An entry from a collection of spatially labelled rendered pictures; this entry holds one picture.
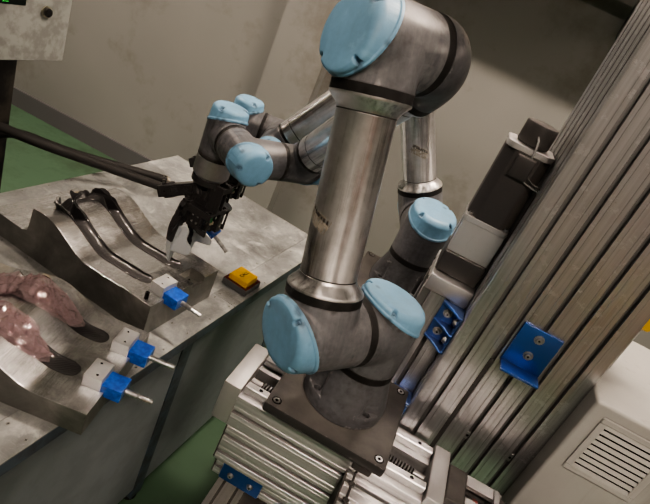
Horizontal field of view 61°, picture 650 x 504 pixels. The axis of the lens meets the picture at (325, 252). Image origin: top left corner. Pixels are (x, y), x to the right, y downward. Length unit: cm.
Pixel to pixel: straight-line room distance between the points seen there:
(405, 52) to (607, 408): 68
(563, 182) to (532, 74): 217
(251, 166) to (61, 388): 53
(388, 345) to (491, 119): 236
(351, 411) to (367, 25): 59
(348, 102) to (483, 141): 243
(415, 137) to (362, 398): 70
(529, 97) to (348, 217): 242
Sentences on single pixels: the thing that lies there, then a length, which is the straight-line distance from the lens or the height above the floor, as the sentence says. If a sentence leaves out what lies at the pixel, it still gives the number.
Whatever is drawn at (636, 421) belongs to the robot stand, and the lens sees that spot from 110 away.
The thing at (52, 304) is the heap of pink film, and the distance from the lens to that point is 123.
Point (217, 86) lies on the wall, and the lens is 353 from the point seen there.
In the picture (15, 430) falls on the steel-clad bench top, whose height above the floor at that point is 80.
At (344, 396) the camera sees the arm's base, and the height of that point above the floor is 109.
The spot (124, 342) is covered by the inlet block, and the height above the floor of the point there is 88.
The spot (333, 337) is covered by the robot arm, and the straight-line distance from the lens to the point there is 79.
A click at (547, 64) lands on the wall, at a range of 310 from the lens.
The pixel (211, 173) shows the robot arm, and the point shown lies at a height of 123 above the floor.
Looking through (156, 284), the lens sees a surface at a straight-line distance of 132.
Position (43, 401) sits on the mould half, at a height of 84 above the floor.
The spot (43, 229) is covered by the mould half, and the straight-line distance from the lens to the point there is 146.
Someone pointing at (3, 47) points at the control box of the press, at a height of 111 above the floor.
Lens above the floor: 168
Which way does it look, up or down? 27 degrees down
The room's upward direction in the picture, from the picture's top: 25 degrees clockwise
